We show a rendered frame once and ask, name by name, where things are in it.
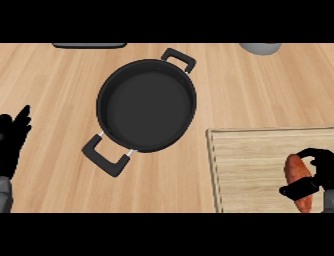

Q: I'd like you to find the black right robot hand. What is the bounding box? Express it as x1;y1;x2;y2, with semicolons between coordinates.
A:
277;147;334;202

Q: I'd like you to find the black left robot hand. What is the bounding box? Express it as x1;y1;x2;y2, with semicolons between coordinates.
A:
0;104;32;189

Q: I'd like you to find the orange sweet potato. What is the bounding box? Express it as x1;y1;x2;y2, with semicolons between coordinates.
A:
282;154;317;214

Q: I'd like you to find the pale wooden tray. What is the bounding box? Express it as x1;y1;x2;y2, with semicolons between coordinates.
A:
204;125;334;214

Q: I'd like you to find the dark grey flat appliance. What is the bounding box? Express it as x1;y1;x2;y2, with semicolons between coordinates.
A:
50;42;128;50

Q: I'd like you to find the grey round bowl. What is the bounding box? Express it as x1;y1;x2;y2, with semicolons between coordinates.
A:
238;42;283;56

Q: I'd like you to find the black two-handled pot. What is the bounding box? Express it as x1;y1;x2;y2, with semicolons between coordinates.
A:
80;47;199;178

